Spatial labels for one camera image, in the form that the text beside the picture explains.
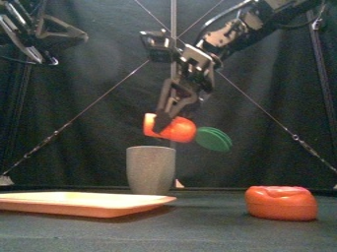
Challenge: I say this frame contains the orange toy carrot green leaf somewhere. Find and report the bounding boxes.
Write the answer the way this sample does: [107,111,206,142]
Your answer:
[142,112,234,153]

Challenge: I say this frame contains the grey cup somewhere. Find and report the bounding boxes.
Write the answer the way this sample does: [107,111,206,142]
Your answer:
[126,145,178,196]

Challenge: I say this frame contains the red toy tomato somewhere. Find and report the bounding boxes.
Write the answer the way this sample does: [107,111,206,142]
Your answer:
[243,185,320,221]

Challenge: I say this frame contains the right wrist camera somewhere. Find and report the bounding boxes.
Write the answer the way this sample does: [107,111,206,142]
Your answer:
[138,30,182,64]

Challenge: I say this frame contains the diagonal brace cable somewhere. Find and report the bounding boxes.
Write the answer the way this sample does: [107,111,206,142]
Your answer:
[132,0,337,173]
[0,0,234,176]

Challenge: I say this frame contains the thin vertical frame pole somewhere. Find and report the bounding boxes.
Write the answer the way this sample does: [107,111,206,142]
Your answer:
[169,0,179,149]

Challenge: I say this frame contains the black frame corner post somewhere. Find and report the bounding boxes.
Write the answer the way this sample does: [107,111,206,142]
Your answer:
[305,9,337,139]

